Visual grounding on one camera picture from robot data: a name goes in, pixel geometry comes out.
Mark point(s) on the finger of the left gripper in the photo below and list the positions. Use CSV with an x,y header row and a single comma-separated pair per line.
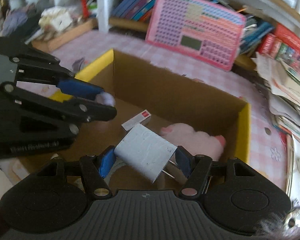
x,y
21,62
22,102

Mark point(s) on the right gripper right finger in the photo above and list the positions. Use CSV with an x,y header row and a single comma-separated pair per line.
x,y
195,168

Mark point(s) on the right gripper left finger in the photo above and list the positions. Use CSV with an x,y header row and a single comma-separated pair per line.
x,y
94,170

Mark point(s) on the white blue bottle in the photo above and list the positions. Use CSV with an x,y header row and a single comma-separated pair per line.
x,y
105,98

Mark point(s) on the white charger plug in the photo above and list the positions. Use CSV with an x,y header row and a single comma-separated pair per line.
x,y
145,151

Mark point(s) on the gloved right hand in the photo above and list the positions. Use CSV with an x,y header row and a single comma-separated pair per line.
x,y
280,225

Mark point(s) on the wooden chess board box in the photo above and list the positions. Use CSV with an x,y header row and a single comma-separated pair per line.
x,y
49,43

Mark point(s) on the pink plush pig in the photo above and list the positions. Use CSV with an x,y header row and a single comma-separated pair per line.
x,y
195,142

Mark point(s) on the purple grey toy car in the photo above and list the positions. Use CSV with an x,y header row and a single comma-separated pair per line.
x,y
78,65

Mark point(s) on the small white red box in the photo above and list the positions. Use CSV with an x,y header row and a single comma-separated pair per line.
x,y
141,118

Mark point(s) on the crumpled plastic snack bag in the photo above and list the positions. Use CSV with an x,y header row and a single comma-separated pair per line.
x,y
56,19

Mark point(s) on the yellow cardboard box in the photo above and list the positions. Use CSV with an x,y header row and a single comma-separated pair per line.
x,y
170,98

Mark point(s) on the pink tablecloth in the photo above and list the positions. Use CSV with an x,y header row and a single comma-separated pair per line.
x,y
267,151

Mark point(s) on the row of blue books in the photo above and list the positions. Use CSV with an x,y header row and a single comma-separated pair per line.
x,y
137,5

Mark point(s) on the stack of papers and books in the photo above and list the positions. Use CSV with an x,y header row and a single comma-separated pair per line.
x,y
283,83

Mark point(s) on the pink keyboard learning tablet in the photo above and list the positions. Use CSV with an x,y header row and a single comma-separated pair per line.
x,y
197,28

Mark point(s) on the red thick dictionary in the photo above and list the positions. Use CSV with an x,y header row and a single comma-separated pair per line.
x,y
287,37

